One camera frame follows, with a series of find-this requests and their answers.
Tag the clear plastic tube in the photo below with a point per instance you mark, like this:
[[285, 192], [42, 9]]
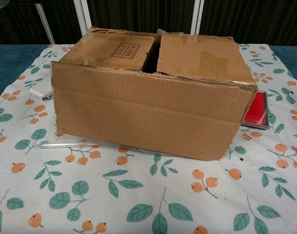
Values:
[[65, 145]]

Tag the wide white partition post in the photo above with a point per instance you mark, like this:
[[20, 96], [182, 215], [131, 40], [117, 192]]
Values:
[[81, 19]]

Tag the red stamp pad case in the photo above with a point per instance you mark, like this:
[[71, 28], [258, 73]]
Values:
[[256, 109]]

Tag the cardboard box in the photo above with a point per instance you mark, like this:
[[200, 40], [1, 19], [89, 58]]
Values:
[[138, 109]]

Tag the floral leaf-print tablecloth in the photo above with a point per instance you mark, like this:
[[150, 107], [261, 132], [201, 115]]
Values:
[[138, 195]]

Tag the thin grey partition post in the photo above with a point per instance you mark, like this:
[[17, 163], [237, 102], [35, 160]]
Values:
[[44, 24]]

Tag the small white rounded case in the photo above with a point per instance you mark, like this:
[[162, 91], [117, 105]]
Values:
[[42, 92]]

